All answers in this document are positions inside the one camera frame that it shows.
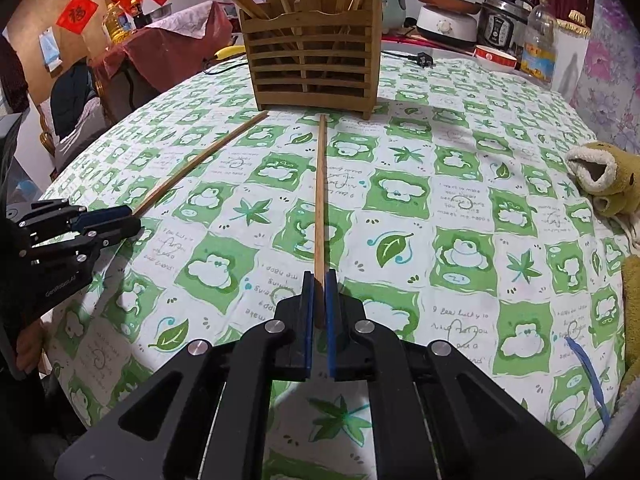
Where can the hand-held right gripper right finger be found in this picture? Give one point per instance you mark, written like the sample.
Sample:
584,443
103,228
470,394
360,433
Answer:
330,330

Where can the red and white bowl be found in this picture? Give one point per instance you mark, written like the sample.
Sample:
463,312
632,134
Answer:
495,57

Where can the yellow cooking oil bottle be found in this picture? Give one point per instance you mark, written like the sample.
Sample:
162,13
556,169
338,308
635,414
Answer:
116,22

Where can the table with red cloth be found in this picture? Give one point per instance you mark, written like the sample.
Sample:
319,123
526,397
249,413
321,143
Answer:
165,55

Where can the chair with dark jacket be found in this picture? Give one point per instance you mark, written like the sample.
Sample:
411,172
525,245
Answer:
77,105

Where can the pink floral sheet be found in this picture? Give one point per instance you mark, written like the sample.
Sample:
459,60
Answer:
615,70

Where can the silver black pressure cooker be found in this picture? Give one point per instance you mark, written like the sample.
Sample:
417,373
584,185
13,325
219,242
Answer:
502,25

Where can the clear bottle yellow label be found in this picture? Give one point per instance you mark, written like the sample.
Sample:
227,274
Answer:
539,45

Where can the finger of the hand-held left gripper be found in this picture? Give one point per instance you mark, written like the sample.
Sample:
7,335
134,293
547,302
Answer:
95,217
107,235

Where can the dark sauce bottle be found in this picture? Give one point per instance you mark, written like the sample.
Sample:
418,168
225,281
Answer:
139,15

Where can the person's left hand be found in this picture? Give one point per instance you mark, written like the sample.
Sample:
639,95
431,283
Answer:
30,347

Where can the dark hanging cloth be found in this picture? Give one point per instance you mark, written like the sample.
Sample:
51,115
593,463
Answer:
12,75

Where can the blue ribbon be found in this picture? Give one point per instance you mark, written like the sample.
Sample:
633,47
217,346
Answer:
590,385

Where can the wooden chopstick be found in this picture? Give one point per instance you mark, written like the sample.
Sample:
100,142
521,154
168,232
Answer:
200,160
320,200

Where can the white electric cooker base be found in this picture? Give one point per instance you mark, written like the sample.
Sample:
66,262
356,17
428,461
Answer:
445,25

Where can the blue face mask pack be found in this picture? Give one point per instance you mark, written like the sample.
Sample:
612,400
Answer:
51,51

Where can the metal basin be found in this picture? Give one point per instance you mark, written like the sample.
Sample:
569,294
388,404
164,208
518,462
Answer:
161,11

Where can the bamboo chopstick holder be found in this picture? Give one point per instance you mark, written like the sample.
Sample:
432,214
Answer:
310,65

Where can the yellow plush toy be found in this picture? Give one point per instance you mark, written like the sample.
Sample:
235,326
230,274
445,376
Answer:
600,170

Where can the pale green rice cooker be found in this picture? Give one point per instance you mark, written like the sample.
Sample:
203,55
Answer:
392,7

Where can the copper frying pan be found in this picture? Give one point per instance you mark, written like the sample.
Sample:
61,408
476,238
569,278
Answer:
445,1

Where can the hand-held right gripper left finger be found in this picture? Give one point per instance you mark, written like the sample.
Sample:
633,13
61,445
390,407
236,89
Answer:
309,330

